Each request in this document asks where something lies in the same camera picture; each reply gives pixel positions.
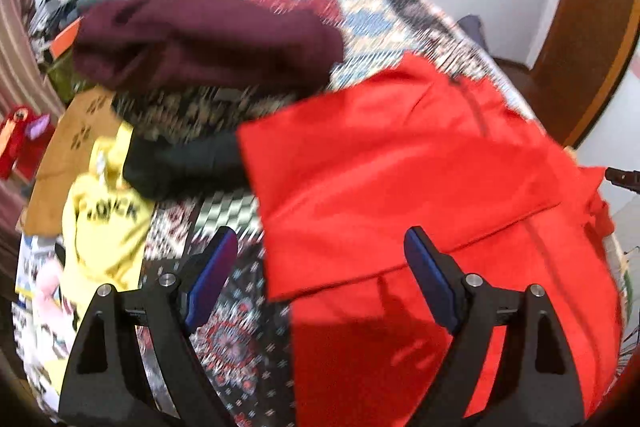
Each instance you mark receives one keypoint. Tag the red garment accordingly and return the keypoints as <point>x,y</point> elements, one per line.
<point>341,177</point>

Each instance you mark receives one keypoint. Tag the brown cardboard box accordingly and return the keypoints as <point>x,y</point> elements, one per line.
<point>88,117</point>

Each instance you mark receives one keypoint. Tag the black garment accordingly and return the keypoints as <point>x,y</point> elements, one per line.
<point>160,170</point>

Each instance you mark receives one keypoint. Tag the striped curtain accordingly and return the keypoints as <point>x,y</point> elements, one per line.
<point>21,81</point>

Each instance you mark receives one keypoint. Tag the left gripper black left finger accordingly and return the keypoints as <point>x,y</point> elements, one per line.
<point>105,382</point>

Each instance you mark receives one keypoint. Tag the patchwork patterned bedspread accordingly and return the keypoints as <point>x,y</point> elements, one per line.
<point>230,306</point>

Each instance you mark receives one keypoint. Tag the maroon garment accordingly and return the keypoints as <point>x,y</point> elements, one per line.
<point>142,45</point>

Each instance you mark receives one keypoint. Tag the dark patterned garment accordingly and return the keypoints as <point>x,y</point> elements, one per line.
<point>182,116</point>

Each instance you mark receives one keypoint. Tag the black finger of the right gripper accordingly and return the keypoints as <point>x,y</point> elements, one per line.
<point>628,180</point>

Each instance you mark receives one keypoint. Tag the dark blue bag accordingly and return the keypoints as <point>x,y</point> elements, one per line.
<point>473,27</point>

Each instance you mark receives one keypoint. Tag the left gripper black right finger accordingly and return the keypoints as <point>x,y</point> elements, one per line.
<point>508,363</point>

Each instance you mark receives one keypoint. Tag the yellow fleece garment with letters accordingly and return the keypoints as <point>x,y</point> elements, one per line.
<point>104,225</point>

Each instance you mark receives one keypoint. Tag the brown wooden door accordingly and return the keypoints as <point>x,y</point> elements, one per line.
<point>580,65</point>

